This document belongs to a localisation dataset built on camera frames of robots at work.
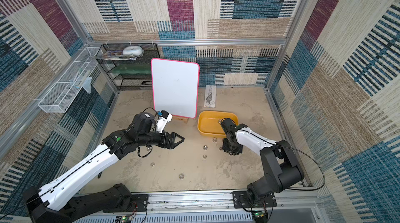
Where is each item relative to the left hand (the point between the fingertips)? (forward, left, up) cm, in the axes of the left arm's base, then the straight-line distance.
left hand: (177, 137), depth 71 cm
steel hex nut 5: (-10, 0, -23) cm, 25 cm away
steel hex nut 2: (+10, -18, -22) cm, 31 cm away
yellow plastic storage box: (+19, -15, -20) cm, 31 cm away
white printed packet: (+44, -18, -21) cm, 52 cm away
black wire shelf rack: (+54, +39, -8) cm, 67 cm away
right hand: (+4, -26, -21) cm, 34 cm away
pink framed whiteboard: (+33, +4, 0) cm, 33 cm away
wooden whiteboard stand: (+21, -1, -18) cm, 27 cm away
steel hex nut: (+23, -22, -22) cm, 38 cm away
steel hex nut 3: (+5, -21, -23) cm, 32 cm away
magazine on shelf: (+47, +39, +12) cm, 62 cm away
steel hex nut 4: (+5, -13, -22) cm, 26 cm away
